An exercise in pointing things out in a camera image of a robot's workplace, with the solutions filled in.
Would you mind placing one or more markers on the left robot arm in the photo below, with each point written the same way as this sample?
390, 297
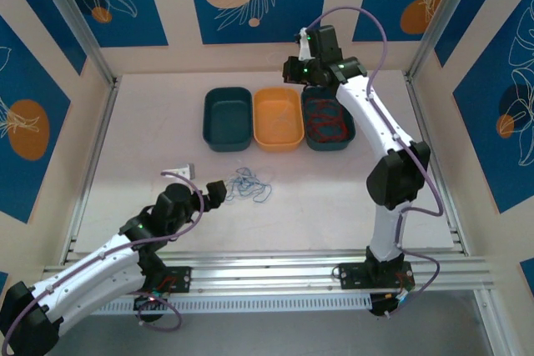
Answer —
92, 281

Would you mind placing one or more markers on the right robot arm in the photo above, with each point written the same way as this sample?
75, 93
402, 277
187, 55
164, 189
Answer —
375, 122

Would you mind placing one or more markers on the orange plastic bin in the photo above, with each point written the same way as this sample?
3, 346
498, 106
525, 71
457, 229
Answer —
260, 122

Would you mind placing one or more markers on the teal plastic bin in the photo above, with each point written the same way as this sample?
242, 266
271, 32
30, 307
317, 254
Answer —
227, 118
329, 146

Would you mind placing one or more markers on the black controller board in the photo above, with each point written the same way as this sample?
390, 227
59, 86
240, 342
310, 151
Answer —
144, 304
379, 306

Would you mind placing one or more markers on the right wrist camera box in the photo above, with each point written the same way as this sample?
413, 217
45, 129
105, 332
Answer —
304, 49

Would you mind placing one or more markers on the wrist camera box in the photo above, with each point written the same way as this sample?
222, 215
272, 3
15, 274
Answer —
180, 170
304, 49

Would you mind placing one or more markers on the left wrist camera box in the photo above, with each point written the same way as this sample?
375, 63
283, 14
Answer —
180, 170

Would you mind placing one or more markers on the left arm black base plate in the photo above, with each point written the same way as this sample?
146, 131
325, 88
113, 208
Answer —
179, 279

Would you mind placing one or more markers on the aluminium mounting rail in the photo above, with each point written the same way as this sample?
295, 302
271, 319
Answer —
267, 272

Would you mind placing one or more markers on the aluminium side rail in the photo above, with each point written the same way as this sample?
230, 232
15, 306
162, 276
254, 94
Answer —
100, 135
417, 101

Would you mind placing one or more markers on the aluminium frame post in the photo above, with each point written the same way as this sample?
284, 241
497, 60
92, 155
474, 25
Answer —
85, 35
438, 18

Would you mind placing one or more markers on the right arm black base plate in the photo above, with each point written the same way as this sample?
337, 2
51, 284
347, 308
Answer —
350, 276

